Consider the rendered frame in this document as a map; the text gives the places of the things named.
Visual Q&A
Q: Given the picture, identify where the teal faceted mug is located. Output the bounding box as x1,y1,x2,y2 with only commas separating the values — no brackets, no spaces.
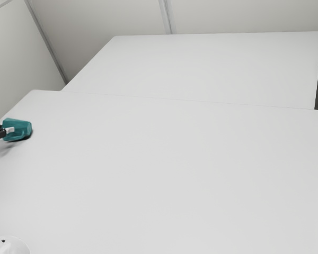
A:
2,118,32,142

